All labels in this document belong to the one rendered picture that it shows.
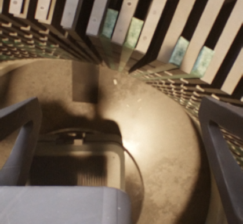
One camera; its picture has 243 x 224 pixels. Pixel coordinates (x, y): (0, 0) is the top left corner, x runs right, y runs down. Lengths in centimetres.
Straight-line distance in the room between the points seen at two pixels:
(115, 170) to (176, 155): 47
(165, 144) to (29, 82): 88
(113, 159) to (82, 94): 42
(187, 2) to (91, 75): 98
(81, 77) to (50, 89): 22
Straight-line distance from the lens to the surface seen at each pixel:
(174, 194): 147
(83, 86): 119
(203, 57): 20
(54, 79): 129
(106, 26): 19
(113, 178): 105
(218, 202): 146
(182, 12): 21
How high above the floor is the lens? 124
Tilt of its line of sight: 84 degrees down
